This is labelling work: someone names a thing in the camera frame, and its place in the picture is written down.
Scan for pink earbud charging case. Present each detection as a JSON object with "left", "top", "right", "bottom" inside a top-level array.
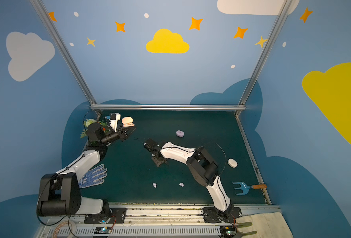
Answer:
[{"left": 121, "top": 117, "right": 135, "bottom": 128}]

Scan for purple earbud charging case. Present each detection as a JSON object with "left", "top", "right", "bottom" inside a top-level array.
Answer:
[{"left": 176, "top": 130, "right": 184, "bottom": 137}]

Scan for white earbud charging case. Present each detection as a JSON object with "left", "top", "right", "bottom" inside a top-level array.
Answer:
[{"left": 228, "top": 158, "right": 238, "bottom": 168}]

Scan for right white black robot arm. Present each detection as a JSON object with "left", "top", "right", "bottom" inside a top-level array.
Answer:
[{"left": 144, "top": 139, "right": 234, "bottom": 216}]

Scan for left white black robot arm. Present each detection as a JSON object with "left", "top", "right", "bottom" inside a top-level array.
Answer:
[{"left": 36, "top": 122, "right": 136, "bottom": 217}]

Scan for white pot with flowers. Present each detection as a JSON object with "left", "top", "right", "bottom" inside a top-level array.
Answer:
[{"left": 80, "top": 119, "right": 106, "bottom": 138}]

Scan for blue dotted work glove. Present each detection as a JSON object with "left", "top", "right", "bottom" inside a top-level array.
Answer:
[{"left": 78, "top": 164, "right": 107, "bottom": 188}]

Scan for blue garden fork tool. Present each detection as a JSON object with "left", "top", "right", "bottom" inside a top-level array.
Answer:
[{"left": 232, "top": 182, "right": 267, "bottom": 196}]

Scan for left green controller board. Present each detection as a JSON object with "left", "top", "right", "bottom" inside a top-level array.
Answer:
[{"left": 94, "top": 227, "right": 113, "bottom": 235}]

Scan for green controller board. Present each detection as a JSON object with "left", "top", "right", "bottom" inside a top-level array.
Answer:
[
  {"left": 220, "top": 226, "right": 237, "bottom": 238},
  {"left": 94, "top": 227, "right": 113, "bottom": 235}
]

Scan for right green controller board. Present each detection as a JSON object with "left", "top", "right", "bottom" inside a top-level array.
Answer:
[{"left": 220, "top": 226, "right": 237, "bottom": 238}]

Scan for beige cloth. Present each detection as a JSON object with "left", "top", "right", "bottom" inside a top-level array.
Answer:
[{"left": 236, "top": 212, "right": 293, "bottom": 238}]

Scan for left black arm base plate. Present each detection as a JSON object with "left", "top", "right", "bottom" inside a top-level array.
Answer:
[{"left": 84, "top": 207, "right": 127, "bottom": 224}]

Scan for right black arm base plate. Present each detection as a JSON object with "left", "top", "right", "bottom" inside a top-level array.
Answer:
[{"left": 201, "top": 207, "right": 242, "bottom": 224}]

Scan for green handled pliers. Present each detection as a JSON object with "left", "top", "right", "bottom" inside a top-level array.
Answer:
[{"left": 234, "top": 222, "right": 257, "bottom": 238}]

